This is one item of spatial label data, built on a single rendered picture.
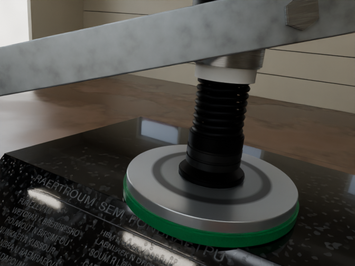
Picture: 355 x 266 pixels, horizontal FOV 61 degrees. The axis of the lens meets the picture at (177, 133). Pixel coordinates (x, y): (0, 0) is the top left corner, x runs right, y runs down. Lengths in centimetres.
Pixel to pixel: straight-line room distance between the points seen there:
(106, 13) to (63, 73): 831
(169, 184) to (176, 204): 4
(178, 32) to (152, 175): 17
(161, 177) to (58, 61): 17
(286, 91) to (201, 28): 626
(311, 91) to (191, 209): 622
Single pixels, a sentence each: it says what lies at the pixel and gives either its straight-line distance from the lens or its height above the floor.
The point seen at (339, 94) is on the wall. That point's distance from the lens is 646.
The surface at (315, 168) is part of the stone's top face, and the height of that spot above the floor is 82.
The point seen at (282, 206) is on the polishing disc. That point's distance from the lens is 35.
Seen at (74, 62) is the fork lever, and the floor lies 98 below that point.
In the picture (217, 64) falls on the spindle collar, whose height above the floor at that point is 99.
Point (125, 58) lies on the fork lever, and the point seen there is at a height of 99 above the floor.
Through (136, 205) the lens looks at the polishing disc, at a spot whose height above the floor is 84.
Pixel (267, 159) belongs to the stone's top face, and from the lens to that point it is 56.
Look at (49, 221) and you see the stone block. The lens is 41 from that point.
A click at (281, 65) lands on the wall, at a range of 653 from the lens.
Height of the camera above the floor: 101
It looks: 17 degrees down
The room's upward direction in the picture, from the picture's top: 6 degrees clockwise
